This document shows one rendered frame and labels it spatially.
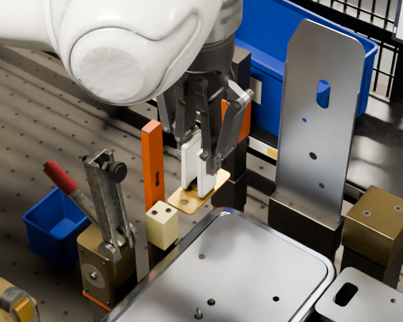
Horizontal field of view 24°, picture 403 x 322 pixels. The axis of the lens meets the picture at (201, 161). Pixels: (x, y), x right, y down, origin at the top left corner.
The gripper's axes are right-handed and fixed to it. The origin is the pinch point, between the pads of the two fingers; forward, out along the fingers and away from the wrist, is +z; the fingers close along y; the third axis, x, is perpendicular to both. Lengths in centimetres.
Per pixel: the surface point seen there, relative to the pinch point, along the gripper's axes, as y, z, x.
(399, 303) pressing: 21.7, 28.9, 18.0
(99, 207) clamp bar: -15.0, 14.9, -2.1
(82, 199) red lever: -20.0, 17.8, -0.3
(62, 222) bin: -48, 59, 20
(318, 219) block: 4.3, 28.9, 25.1
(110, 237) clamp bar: -13.6, 20.1, -2.1
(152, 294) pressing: -7.4, 28.9, -1.1
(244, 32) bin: -28, 24, 52
